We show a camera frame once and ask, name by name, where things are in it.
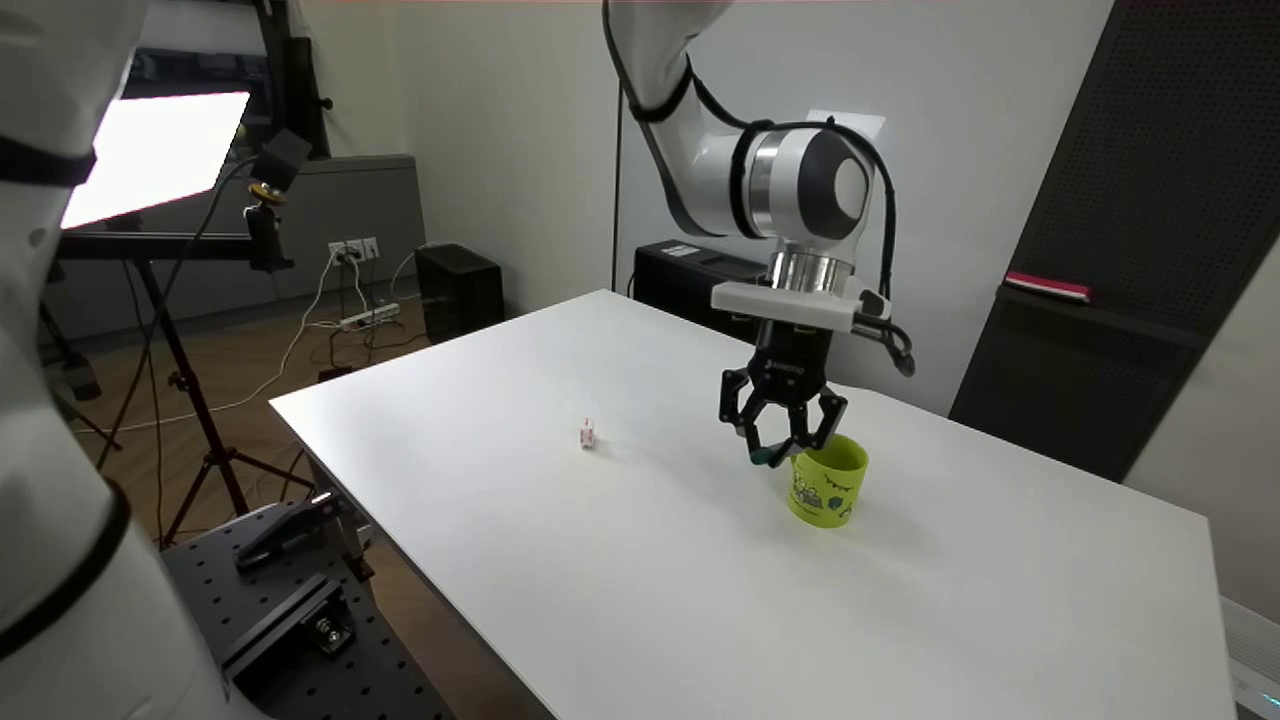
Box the dark tall cabinet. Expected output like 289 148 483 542
946 0 1280 485

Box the white softbox light panel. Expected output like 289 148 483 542
56 87 257 231

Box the white power strip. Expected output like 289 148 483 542
331 299 402 336

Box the grey low cabinet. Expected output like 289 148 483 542
65 153 426 336

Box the black clamp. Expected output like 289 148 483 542
234 492 341 575

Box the black light tripod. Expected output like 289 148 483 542
51 225 325 553

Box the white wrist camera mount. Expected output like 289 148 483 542
707 274 861 330

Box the grey perforated breadboard plate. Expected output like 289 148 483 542
154 496 455 720

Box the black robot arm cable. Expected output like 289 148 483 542
600 0 920 378

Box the black camera on stand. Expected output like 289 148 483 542
241 0 331 271

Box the black tower case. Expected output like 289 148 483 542
410 240 506 342

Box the black computer box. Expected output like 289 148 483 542
632 236 774 346

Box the lime green mug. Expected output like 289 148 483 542
783 431 870 532

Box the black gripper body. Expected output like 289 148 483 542
744 320 839 392

